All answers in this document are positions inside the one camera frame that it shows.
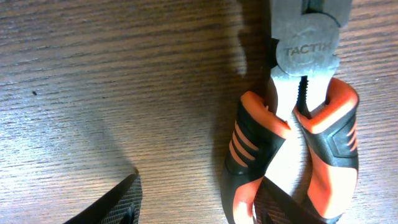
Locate orange black long-nose pliers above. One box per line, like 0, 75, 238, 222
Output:
219, 0, 360, 224

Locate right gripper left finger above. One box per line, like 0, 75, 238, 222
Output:
65, 169, 143, 224

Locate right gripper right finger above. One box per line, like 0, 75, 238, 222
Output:
254, 176, 326, 224

